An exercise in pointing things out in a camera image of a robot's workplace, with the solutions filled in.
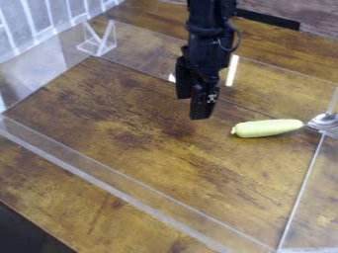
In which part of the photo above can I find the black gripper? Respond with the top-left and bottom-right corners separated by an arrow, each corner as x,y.
175,29 -> 236,120

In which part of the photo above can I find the green handled metal spoon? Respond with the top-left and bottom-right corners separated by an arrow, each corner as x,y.
231,113 -> 338,138

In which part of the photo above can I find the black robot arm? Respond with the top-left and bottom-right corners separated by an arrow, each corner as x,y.
175,0 -> 240,120

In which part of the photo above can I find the black strip on table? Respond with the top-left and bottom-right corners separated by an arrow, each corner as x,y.
236,9 -> 300,31

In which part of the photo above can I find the black cable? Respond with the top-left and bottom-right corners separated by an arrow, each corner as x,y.
216,23 -> 243,53

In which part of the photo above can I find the clear acrylic enclosure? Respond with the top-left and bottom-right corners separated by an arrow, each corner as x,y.
0,22 -> 338,253

